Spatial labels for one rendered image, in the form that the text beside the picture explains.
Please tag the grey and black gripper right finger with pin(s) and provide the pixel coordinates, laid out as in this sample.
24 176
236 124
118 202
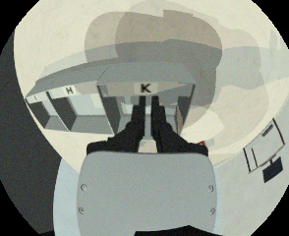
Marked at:
166 139

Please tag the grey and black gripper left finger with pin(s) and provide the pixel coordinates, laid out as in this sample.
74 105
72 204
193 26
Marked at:
130 137

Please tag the grey rack of bins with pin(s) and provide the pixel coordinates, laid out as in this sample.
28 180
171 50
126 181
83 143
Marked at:
83 91

